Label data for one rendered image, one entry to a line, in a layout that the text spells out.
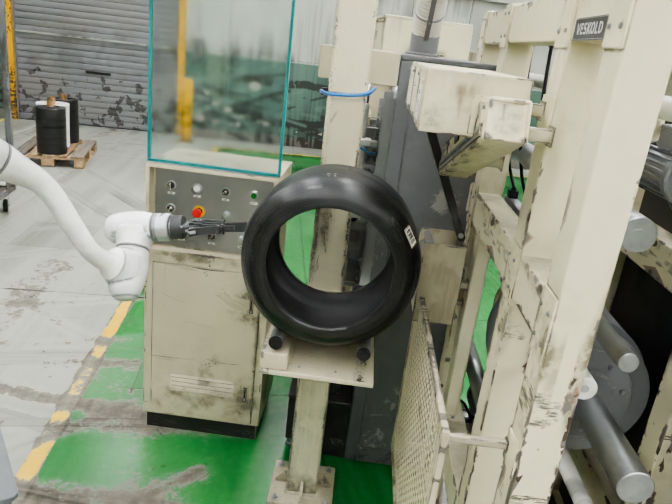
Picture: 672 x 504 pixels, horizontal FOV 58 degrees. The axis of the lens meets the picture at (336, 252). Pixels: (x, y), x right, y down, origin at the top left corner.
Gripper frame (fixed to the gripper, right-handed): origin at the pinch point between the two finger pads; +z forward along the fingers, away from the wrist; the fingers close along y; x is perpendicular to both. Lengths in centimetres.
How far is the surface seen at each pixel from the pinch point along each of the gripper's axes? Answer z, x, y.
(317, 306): 23.4, 33.5, 14.0
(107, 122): -415, 59, 838
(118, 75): -386, -17, 842
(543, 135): 83, -32, -37
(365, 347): 41, 37, -10
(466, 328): 77, 45, 20
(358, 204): 39.2, -9.8, -11.5
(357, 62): 38, -48, 26
